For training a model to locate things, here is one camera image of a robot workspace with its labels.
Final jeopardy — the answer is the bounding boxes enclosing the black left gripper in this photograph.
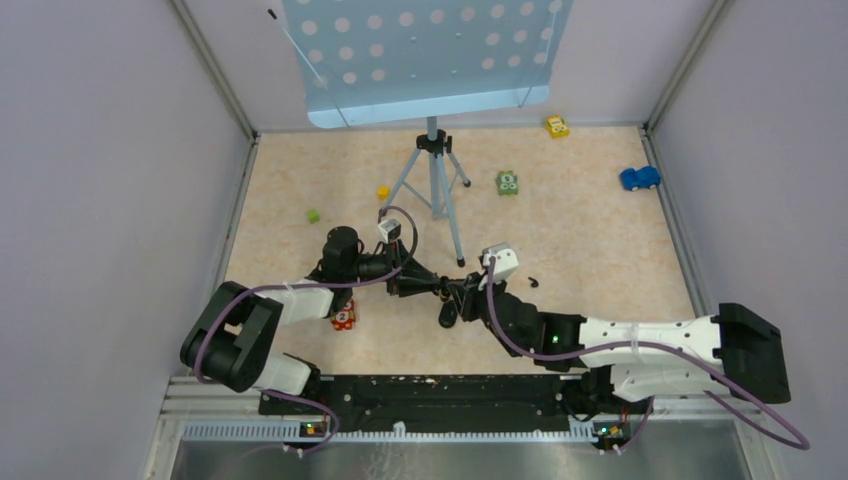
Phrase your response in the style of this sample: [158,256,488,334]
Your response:
[345,238,439,297]

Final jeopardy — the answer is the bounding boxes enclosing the earbuds case base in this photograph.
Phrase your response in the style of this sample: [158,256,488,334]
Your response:
[436,276,464,303]

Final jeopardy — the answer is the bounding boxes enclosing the black earbuds charging case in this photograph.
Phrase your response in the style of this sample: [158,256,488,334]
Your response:
[438,302,458,329]

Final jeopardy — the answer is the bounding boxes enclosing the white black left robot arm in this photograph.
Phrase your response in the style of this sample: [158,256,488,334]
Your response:
[179,219,442,414]

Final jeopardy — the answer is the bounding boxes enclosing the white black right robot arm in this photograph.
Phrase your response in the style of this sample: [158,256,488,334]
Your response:
[445,273,791,412]

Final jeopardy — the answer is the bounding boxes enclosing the red owl number block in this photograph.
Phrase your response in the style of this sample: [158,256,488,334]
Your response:
[331,299,357,331]

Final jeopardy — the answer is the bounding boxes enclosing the green monster toy block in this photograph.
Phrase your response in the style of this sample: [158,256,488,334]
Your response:
[495,170,519,196]

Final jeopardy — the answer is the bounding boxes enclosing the yellow toy block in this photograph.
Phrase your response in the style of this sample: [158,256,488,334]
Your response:
[544,115,570,139]

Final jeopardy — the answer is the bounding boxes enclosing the blue toy car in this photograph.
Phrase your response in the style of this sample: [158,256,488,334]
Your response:
[619,165,662,191]

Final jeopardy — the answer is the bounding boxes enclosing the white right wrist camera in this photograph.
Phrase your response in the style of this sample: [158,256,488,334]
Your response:
[480,242,519,288]

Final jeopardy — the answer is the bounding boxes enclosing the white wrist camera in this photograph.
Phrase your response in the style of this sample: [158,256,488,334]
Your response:
[377,218,402,245]
[480,242,519,288]

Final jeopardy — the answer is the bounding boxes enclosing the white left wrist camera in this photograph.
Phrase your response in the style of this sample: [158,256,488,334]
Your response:
[377,218,402,245]

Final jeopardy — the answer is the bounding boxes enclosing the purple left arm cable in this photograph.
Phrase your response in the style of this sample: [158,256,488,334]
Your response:
[193,205,419,386]

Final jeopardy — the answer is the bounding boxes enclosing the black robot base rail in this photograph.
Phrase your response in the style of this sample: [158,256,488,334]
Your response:
[258,374,648,434]

